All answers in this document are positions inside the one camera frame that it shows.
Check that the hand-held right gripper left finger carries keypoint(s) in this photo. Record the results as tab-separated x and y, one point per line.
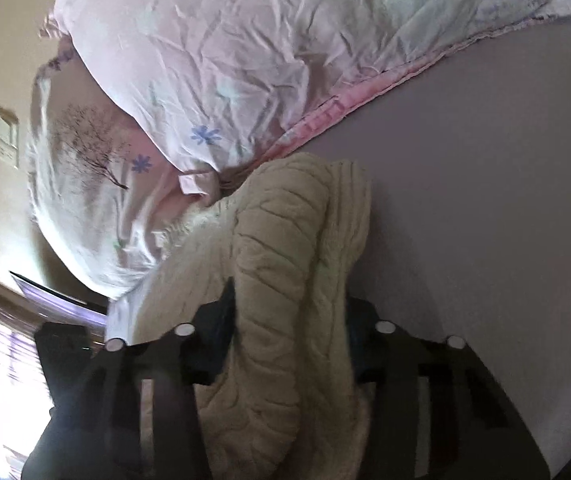
215	332

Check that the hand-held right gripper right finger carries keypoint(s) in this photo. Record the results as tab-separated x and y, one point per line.
360	340

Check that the cream knitted sweater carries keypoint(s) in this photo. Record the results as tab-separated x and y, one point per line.
275	280

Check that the lilac bed sheet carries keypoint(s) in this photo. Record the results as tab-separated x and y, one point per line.
475	170

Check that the pink floral quilt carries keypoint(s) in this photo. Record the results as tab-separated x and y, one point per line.
225	70

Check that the dark wall-mounted screen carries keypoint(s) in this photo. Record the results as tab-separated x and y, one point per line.
50	297

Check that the window with wooden frame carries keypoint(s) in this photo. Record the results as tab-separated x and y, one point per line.
0	375

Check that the white wall switch panel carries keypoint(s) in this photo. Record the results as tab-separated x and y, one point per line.
8	135

